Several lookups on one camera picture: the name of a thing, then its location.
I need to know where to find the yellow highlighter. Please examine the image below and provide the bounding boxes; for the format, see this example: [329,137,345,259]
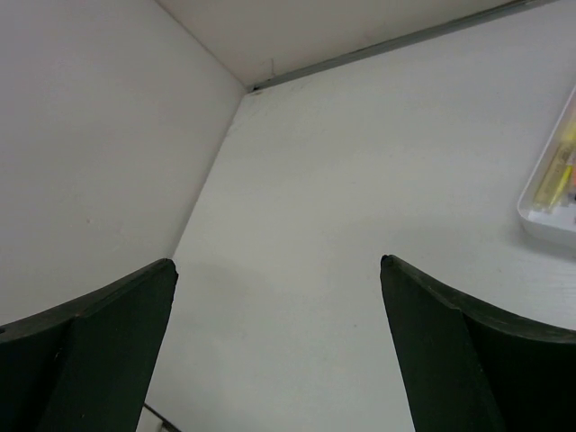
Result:
[534,141,575,212]

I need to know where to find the aluminium rail right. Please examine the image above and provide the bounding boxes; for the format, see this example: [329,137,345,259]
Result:
[247,0,554,94]

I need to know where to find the orange pen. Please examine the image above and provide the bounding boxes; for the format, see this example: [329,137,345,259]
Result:
[565,153,576,204]

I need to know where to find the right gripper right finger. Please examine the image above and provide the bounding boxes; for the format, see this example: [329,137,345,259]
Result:
[380,255,575,431]

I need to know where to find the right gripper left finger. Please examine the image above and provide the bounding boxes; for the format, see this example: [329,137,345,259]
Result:
[1,259,178,431]

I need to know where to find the white organizer tray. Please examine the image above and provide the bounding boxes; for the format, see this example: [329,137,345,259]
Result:
[517,92,575,249]

